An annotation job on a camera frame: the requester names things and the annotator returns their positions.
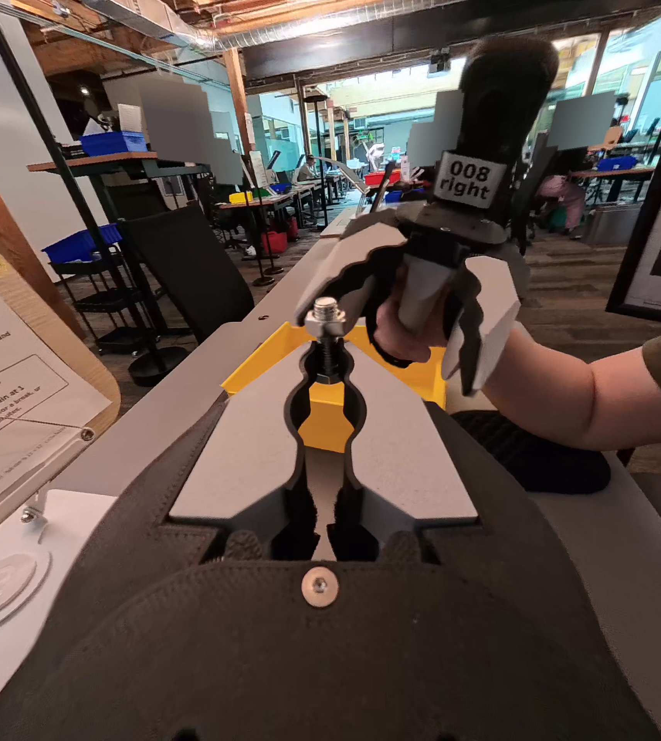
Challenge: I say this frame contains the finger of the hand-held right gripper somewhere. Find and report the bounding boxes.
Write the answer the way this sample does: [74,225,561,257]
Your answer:
[295,222,411,342]
[441,255,522,398]

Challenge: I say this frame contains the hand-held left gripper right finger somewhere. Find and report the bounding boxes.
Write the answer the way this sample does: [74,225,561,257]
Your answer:
[328,339,479,561]

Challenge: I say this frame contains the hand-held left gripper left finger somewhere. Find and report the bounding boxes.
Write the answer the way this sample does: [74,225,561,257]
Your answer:
[168,339,316,561]

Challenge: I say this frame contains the silver hex nut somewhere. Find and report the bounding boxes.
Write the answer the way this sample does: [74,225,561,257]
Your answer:
[305,308,348,339]

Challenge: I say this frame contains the yellow plastic bin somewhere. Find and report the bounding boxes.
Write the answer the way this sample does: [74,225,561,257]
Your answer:
[220,321,448,453]

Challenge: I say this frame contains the silver hex bolt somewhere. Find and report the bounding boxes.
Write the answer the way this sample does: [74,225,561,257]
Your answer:
[313,296,341,387]

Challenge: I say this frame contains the person's right forearm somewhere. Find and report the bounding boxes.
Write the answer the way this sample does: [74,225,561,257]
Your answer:
[480,324,661,452]

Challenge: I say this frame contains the person's right hand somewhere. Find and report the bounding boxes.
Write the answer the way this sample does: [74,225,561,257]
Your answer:
[374,269,467,365]

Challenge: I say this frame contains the black pole stand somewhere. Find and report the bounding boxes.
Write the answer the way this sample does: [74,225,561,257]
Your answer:
[0,0,189,387]

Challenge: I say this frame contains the framed marker sign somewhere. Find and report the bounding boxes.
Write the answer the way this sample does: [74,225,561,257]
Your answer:
[604,140,661,332]

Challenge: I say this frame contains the white stand base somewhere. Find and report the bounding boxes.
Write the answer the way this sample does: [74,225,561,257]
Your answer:
[0,489,118,739]

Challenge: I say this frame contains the black cart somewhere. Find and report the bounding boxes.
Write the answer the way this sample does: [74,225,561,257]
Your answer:
[46,255,154,355]

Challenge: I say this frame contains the wooden desk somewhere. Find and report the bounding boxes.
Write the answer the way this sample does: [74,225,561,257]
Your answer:
[28,152,212,232]

